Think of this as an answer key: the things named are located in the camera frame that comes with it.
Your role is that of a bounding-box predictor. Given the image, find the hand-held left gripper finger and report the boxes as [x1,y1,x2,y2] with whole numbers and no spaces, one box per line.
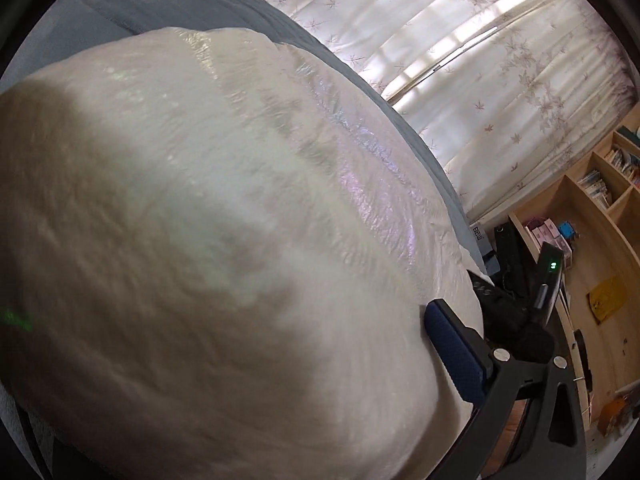
[415,299,587,480]

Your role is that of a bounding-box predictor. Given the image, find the yellow cloth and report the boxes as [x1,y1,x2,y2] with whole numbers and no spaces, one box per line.
[587,276,628,325]

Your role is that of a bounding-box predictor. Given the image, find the grey-blue bed blanket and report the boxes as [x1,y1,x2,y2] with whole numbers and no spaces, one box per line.
[0,0,488,480]

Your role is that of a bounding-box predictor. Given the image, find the white leaf-print curtain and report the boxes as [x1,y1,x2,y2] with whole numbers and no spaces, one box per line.
[255,0,637,221]

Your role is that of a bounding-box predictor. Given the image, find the pink boxes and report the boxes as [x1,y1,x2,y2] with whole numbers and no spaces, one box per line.
[525,217,573,256]

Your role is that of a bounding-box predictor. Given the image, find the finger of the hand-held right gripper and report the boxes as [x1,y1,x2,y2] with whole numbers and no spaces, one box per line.
[466,269,504,312]

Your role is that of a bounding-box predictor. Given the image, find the wooden bookshelf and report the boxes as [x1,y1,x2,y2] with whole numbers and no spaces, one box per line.
[507,122,640,441]

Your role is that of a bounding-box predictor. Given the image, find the row of books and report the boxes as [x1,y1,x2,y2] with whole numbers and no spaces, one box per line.
[577,142,640,208]

